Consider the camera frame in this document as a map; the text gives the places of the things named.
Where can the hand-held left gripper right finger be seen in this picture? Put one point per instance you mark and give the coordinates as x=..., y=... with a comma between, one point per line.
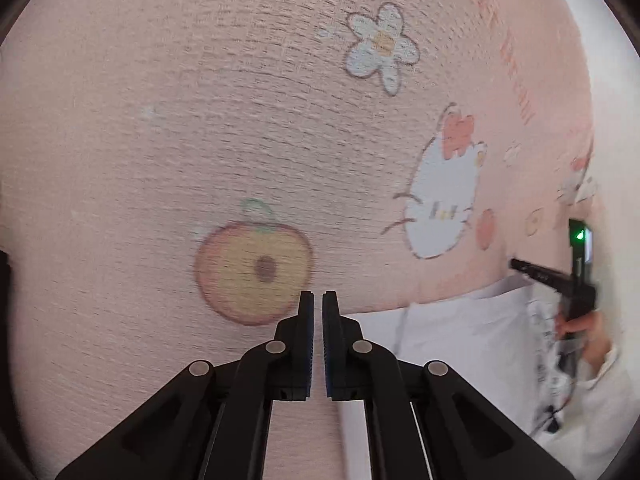
x=327, y=360

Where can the white garment with small prints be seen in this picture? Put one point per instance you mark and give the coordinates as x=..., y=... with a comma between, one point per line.
x=542, y=360

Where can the person's right hand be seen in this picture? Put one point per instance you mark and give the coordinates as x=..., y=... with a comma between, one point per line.
x=595, y=335

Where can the pink and cream printed blanket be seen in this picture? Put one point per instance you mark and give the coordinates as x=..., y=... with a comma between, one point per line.
x=150, y=110

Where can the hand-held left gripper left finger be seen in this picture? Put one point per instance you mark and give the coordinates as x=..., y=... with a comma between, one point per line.
x=306, y=355

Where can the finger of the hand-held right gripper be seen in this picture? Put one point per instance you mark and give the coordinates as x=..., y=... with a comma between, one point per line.
x=537, y=273

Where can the person's right forearm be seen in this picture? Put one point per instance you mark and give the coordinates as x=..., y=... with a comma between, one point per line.
x=605, y=410

